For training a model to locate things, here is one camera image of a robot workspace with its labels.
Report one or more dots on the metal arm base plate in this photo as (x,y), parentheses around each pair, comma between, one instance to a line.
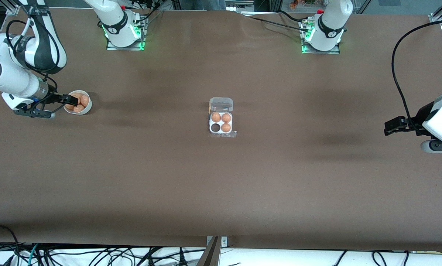
(112,48)
(335,52)

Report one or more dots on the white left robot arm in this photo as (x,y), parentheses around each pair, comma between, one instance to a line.
(329,22)

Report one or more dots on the white round bowl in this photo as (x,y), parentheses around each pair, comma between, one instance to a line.
(88,109)

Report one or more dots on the metal table edge bracket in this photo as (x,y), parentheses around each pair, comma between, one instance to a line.
(224,242)

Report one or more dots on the clear plastic egg box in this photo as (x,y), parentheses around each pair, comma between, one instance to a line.
(220,104)

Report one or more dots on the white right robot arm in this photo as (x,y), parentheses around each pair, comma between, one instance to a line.
(6,74)

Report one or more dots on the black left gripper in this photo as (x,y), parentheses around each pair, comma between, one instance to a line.
(417,118)

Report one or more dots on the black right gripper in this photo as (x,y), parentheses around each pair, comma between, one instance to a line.
(55,98)

